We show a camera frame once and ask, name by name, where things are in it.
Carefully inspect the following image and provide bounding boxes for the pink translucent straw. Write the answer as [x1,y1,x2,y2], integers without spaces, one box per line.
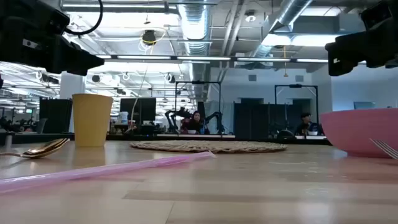
[0,151,217,195]

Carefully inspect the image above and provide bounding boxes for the gold spoon orange handle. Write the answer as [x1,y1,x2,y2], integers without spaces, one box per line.
[0,138,71,160]

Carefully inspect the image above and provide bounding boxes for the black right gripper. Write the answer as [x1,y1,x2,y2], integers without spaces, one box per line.
[325,0,398,77]

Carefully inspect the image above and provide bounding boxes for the silver fork green handle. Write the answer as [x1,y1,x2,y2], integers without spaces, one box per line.
[369,138,398,161]

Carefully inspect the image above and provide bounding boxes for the black metal station frame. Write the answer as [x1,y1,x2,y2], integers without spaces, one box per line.
[174,80,222,135]
[274,83,319,125]

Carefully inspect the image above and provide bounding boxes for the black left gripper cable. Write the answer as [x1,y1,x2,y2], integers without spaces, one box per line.
[64,0,104,36]

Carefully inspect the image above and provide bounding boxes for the pink round plate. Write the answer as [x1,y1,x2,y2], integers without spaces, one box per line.
[319,107,398,159]

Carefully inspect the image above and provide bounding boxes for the silver ceiling duct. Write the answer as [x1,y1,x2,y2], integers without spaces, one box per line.
[176,0,214,57]

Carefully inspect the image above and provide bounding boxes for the person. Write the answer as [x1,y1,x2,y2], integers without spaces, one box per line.
[294,112,323,137]
[181,110,206,135]

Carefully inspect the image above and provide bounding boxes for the black background robot arms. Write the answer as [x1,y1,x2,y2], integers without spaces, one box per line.
[164,107,225,135]

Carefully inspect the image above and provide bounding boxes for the long ceiling light bar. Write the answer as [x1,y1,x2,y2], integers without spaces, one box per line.
[95,54,330,63]

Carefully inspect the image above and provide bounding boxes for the yellow cup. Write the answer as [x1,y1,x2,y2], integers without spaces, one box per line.
[72,93,114,148]

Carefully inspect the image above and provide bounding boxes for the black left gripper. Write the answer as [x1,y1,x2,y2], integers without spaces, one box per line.
[0,0,105,77]

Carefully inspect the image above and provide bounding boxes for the round woven placemat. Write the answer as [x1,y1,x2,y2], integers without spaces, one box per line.
[129,139,289,154]

